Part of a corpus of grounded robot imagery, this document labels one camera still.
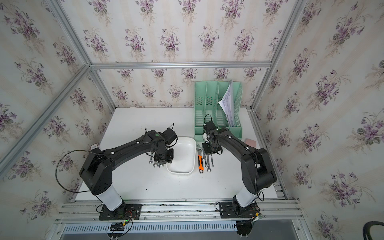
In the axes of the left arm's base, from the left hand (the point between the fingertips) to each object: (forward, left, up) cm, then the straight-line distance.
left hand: (172, 163), depth 83 cm
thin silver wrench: (+1, -24, -7) cm, 25 cm away
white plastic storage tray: (+7, -6, -7) cm, 11 cm away
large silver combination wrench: (+3, +8, -7) cm, 11 cm away
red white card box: (+14, +53, -6) cm, 55 cm away
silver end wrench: (-1, -21, -7) cm, 22 cm away
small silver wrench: (+3, +11, -7) cm, 14 cm away
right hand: (+8, -22, 0) cm, 23 cm away
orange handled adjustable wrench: (+3, -16, -6) cm, 18 cm away
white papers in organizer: (+30, -32, +19) cm, 48 cm away
